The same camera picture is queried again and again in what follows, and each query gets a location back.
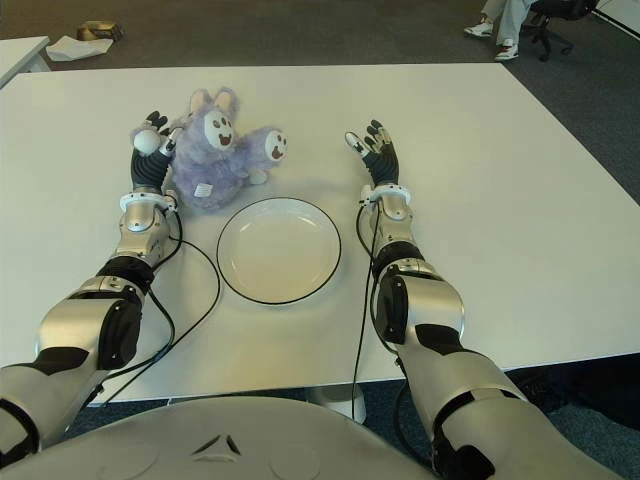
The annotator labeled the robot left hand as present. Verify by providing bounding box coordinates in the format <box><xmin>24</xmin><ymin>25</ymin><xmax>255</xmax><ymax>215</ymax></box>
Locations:
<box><xmin>128</xmin><ymin>110</ymin><xmax>183</xmax><ymax>195</ymax></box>

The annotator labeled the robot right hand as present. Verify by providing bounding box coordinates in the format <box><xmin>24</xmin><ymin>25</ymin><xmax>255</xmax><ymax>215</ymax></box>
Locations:
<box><xmin>344</xmin><ymin>119</ymin><xmax>402</xmax><ymax>191</ymax></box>

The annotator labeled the purple plush doll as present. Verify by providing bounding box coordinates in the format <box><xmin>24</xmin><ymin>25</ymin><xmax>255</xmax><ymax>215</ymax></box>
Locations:
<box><xmin>129</xmin><ymin>87</ymin><xmax>292</xmax><ymax>212</ymax></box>

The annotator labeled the white plate black rim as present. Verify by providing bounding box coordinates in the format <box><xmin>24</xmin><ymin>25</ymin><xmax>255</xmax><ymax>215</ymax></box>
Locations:
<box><xmin>216</xmin><ymin>197</ymin><xmax>344</xmax><ymax>306</ymax></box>

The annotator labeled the white paper sheet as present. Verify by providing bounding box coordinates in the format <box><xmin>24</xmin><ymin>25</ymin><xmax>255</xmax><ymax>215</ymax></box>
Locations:
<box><xmin>44</xmin><ymin>34</ymin><xmax>114</xmax><ymax>62</ymax></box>

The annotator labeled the gold cardboard box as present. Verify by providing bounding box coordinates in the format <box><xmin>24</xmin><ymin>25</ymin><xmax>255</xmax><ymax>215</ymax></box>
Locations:
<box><xmin>75</xmin><ymin>20</ymin><xmax>125</xmax><ymax>41</ymax></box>

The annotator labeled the white side table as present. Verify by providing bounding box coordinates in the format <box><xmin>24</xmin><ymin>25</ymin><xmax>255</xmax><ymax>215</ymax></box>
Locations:
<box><xmin>0</xmin><ymin>35</ymin><xmax>51</xmax><ymax>91</ymax></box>

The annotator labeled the person in grey trousers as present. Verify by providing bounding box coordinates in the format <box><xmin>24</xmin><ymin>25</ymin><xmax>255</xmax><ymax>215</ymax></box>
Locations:
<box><xmin>463</xmin><ymin>0</ymin><xmax>539</xmax><ymax>62</ymax></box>

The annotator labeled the black swivel chair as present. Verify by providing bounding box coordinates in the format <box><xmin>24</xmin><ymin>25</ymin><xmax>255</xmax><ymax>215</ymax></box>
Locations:
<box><xmin>519</xmin><ymin>0</ymin><xmax>601</xmax><ymax>62</ymax></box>

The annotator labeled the white furniture edge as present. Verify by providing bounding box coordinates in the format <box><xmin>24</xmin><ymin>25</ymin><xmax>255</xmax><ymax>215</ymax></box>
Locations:
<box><xmin>589</xmin><ymin>0</ymin><xmax>640</xmax><ymax>36</ymax></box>

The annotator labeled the silver robot torso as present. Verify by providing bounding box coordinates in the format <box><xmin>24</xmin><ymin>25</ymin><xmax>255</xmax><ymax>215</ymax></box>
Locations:
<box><xmin>0</xmin><ymin>397</ymin><xmax>441</xmax><ymax>480</ymax></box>

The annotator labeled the black bag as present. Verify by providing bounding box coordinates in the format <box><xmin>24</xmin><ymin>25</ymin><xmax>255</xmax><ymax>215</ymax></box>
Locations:
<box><xmin>509</xmin><ymin>364</ymin><xmax>640</xmax><ymax>431</ymax></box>

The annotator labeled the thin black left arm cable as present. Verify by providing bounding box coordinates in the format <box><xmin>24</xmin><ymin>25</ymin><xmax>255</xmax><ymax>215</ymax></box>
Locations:
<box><xmin>89</xmin><ymin>239</ymin><xmax>222</xmax><ymax>407</ymax></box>

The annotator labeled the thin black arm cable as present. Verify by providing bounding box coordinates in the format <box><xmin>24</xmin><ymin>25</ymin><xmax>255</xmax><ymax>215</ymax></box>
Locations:
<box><xmin>89</xmin><ymin>239</ymin><xmax>222</xmax><ymax>407</ymax></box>
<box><xmin>350</xmin><ymin>199</ymin><xmax>379</xmax><ymax>420</ymax></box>

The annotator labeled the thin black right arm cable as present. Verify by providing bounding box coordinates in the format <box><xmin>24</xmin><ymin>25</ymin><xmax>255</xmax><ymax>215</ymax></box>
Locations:
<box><xmin>350</xmin><ymin>199</ymin><xmax>379</xmax><ymax>420</ymax></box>

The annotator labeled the silver table pedestal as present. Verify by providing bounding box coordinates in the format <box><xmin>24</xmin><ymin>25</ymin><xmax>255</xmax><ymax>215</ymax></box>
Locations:
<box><xmin>304</xmin><ymin>385</ymin><xmax>369</xmax><ymax>424</ymax></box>

